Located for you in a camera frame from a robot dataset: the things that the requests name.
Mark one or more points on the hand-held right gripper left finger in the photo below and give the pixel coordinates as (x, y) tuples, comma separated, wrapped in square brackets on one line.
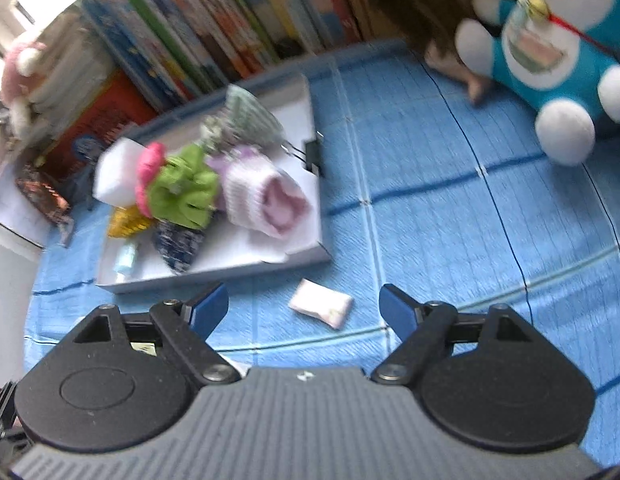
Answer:
[(210, 307)]

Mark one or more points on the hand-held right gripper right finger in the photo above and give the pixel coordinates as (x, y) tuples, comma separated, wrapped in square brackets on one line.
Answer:
[(397, 310)]

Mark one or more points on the white cardboard box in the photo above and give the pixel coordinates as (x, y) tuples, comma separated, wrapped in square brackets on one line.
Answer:
[(250, 255)]

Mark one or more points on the blue floral pouch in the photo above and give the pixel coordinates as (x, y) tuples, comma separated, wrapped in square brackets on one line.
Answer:
[(177, 245)]

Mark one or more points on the small white pink packet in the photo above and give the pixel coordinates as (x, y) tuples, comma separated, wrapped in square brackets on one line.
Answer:
[(320, 302)]

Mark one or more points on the teal packet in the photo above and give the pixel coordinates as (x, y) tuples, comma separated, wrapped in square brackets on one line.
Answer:
[(126, 260)]

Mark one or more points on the green pink plush toy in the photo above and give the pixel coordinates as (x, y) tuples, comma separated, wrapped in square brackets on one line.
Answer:
[(185, 190)]

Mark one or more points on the pink knitted cloth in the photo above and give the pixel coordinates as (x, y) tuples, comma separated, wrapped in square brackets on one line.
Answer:
[(270, 200)]

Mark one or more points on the white plush toy yellow hat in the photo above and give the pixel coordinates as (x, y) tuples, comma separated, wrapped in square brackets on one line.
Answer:
[(117, 175)]

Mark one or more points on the green checked pouch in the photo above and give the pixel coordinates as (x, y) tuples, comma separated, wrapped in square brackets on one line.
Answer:
[(250, 115)]

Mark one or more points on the blue checked tablecloth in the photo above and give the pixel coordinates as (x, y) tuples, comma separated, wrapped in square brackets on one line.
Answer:
[(439, 240)]

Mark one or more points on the black binder clip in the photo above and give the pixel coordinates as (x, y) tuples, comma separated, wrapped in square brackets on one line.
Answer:
[(312, 152)]

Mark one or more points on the dark printed packet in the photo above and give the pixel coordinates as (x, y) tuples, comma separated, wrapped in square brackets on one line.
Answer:
[(40, 192)]

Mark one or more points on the white paper sheets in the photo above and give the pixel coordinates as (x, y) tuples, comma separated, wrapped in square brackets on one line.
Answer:
[(10, 225)]

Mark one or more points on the red basket with blue sticker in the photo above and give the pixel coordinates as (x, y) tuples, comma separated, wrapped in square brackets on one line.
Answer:
[(110, 110)]

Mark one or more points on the stack of flat books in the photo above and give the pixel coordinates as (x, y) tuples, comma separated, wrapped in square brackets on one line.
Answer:
[(75, 75)]

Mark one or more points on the row of upright books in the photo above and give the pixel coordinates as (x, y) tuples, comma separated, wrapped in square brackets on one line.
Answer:
[(215, 20)]

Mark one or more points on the blue cat plush with bell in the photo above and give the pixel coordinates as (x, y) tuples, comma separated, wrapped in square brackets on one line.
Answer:
[(539, 60)]

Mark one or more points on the brown-haired doll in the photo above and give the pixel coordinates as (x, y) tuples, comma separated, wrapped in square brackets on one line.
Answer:
[(439, 25)]

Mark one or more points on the pink white plush toy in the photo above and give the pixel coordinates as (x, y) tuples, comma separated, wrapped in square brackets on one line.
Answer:
[(17, 75)]

